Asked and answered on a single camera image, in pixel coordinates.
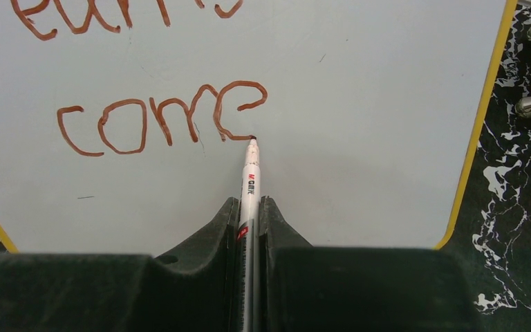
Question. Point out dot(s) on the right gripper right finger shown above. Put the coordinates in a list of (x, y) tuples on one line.
[(320, 288)]

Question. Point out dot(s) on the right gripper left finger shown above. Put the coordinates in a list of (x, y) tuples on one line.
[(187, 288)]

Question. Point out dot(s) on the white whiteboard marker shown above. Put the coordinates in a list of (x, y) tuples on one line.
[(248, 239)]

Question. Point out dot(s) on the yellow framed whiteboard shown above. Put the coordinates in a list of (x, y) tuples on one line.
[(123, 124)]

